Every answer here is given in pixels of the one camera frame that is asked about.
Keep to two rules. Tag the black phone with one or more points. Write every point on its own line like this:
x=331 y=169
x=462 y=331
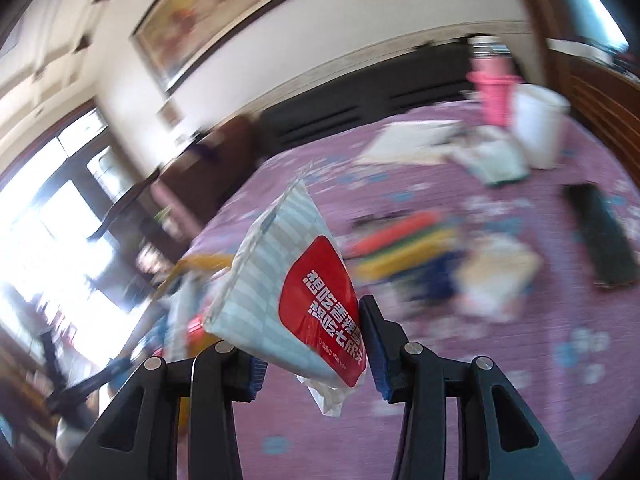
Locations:
x=600 y=235

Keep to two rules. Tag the window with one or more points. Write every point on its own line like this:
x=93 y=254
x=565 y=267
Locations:
x=585 y=0

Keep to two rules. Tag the pink water bottle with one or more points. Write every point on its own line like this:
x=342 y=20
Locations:
x=492 y=90

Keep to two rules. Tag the white glove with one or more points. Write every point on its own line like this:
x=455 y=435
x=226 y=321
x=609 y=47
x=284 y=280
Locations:
x=492 y=162

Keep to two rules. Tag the cream tissue pack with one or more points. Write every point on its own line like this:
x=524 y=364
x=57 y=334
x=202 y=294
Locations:
x=500 y=275

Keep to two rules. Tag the white plastic cup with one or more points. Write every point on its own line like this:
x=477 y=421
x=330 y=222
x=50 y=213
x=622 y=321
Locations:
x=540 y=125

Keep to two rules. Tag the white paper sheet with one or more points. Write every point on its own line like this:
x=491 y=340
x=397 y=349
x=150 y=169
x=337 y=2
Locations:
x=405 y=142

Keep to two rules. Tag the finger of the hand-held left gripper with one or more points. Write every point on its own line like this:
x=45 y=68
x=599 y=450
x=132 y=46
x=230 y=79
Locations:
x=85 y=385

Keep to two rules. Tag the striped white bag red label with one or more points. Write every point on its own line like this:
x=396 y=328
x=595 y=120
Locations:
x=270 y=280

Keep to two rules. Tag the dark wooden chair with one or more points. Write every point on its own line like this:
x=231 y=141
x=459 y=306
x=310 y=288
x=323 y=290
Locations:
x=125 y=200

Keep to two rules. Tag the brown armchair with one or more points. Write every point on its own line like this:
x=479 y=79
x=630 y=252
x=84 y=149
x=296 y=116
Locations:
x=225 y=160

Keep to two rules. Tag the large framed painting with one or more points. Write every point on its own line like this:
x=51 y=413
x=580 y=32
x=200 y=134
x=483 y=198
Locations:
x=220 y=15

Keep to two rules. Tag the black sofa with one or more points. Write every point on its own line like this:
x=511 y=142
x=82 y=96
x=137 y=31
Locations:
x=350 y=110

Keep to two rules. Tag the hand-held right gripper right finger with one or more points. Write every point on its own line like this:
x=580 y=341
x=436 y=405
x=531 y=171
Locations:
x=376 y=360

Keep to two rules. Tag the small framed picture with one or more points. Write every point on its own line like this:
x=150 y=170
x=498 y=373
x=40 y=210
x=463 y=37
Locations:
x=170 y=115

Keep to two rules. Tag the red green yellow sponge pack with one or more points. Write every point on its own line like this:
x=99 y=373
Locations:
x=405 y=245

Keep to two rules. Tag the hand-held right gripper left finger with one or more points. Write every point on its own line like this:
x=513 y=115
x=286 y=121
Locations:
x=256 y=377

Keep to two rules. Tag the dark wooden glass door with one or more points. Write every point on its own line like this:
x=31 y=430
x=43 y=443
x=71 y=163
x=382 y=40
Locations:
x=60 y=210

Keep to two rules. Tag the blue tissue pack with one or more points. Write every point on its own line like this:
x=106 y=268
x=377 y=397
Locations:
x=435 y=275

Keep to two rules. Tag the purple floral tablecloth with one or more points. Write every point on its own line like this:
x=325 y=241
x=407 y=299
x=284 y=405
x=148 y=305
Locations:
x=500 y=385

